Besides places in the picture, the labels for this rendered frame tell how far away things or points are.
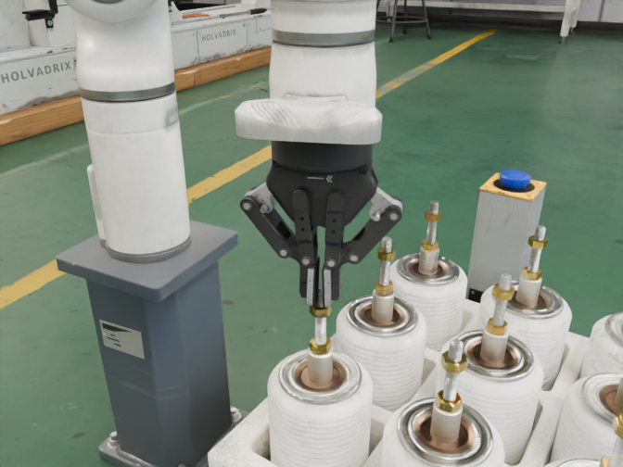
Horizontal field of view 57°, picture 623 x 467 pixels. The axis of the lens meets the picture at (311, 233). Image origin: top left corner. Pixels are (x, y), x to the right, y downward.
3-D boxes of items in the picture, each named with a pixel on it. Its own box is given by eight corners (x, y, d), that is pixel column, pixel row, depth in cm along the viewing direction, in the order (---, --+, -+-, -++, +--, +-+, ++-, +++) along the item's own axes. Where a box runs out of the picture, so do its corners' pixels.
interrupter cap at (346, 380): (288, 414, 48) (287, 408, 48) (271, 359, 55) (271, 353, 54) (373, 399, 50) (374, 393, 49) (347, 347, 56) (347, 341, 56)
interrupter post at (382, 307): (398, 320, 61) (400, 293, 59) (381, 327, 59) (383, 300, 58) (382, 309, 62) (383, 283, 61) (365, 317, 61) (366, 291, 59)
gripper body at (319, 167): (384, 94, 44) (377, 208, 48) (275, 91, 45) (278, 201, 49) (378, 120, 37) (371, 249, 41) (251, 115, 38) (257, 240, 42)
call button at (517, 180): (493, 190, 77) (495, 175, 76) (502, 181, 80) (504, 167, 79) (524, 195, 75) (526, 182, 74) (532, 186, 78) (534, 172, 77)
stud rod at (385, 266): (387, 305, 59) (392, 240, 56) (378, 305, 59) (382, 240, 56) (387, 300, 60) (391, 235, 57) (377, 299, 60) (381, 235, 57)
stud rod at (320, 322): (327, 364, 51) (329, 292, 48) (319, 368, 51) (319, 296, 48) (321, 358, 52) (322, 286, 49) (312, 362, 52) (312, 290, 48)
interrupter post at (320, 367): (311, 389, 51) (311, 359, 49) (304, 372, 53) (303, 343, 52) (336, 384, 51) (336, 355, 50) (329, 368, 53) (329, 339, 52)
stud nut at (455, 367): (438, 369, 43) (438, 359, 42) (442, 356, 44) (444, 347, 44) (464, 376, 42) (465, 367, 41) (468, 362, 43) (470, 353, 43)
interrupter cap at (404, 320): (433, 321, 60) (433, 316, 60) (381, 349, 56) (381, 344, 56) (382, 291, 65) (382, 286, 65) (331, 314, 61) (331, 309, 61)
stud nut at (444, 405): (433, 408, 44) (434, 399, 44) (438, 394, 46) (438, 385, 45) (458, 415, 44) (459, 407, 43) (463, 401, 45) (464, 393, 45)
